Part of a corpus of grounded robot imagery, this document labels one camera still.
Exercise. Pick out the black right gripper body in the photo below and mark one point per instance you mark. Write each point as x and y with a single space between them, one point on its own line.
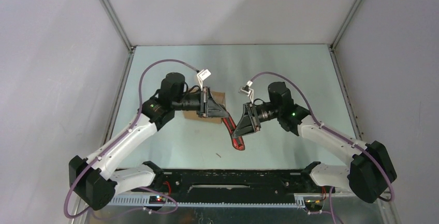
267 112

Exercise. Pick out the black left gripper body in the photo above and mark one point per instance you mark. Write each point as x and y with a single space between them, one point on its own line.
195 102

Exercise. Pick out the brown cardboard express box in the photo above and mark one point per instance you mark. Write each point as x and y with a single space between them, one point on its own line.
219 97

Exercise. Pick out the red black utility knife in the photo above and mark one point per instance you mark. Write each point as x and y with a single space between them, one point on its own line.
236 141

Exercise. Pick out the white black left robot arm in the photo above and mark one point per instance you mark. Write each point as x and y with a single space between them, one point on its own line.
120 147

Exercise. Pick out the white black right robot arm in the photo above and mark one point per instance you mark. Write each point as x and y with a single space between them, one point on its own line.
367 170

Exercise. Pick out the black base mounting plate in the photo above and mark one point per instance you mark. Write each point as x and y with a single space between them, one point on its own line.
235 187

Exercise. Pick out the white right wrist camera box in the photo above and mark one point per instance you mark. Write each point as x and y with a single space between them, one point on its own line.
247 90

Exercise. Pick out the aluminium frame rail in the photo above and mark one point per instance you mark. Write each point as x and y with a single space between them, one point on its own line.
313 202

